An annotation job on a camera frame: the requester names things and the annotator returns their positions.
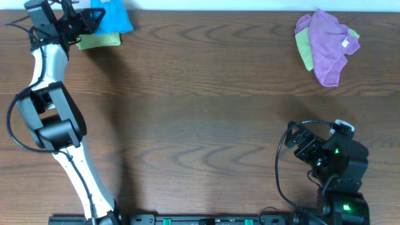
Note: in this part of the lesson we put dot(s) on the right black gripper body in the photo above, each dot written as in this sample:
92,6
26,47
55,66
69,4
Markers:
312,152

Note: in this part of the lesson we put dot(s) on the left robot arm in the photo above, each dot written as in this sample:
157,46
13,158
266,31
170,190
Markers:
50,114

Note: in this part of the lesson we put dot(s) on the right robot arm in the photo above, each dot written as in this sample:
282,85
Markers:
339,164

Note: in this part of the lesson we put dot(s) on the blue microfiber cloth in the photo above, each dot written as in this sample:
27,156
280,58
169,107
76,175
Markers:
115,20

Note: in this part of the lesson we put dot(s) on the purple microfiber cloth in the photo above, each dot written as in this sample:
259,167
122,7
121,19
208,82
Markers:
330,43

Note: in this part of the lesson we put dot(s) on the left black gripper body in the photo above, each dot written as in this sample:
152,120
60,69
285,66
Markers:
82,20

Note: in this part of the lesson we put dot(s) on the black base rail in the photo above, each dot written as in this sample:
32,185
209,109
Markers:
150,219

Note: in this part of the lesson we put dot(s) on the light green cloth under pile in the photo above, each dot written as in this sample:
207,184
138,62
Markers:
304,48

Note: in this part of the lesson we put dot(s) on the folded light green cloth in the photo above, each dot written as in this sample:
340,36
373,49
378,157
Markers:
89,41

